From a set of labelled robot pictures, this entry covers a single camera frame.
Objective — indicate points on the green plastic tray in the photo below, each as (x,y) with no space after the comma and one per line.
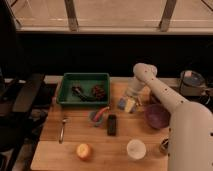
(86,81)

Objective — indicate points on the orange yellow fruit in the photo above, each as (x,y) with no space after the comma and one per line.
(83,151)

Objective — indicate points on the grey round device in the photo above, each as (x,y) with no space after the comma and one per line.
(192,78)

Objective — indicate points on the purple bowl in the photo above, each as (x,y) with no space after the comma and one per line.
(157,116)

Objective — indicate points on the red brown toy in tray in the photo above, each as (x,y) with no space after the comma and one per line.
(98,92)

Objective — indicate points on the metal spoon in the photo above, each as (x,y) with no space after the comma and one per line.
(64,121)

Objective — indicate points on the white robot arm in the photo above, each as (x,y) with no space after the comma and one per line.
(190,145)

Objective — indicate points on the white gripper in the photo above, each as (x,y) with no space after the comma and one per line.
(133,98)

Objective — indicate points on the white cup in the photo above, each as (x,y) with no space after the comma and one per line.
(136,149)

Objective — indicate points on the small metal can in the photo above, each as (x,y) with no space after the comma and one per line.
(164,147)

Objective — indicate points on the black rectangular block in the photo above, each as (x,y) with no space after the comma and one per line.
(111,125)

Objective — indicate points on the blue sponge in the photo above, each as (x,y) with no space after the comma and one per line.
(128,105)

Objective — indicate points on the dark toy in tray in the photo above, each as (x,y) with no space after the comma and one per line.
(78,91)

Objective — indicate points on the small blue bowl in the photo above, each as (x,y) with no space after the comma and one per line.
(91,116)

